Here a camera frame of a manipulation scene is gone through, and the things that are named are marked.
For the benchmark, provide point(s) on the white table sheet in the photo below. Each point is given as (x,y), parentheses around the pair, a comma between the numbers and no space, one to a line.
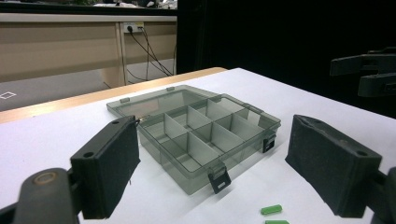
(46,140)

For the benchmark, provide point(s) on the beige wooden desk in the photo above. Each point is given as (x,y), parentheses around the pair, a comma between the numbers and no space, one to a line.
(59,49)

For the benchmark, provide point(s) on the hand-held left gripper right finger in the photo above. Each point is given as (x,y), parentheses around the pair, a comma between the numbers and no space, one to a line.
(333,168)

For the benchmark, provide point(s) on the white wall power outlet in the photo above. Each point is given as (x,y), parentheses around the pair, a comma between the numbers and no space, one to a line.
(134,27)

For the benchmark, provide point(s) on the clear grey compartment box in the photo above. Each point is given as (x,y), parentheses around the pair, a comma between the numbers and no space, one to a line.
(199,151)

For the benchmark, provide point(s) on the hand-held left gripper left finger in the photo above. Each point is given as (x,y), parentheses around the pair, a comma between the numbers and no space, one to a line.
(106,168)

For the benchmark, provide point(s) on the small green plastic piece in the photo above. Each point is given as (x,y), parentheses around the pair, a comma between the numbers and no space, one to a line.
(271,209)
(277,222)

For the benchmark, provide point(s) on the black curtain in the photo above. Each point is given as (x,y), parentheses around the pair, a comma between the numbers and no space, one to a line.
(264,34)

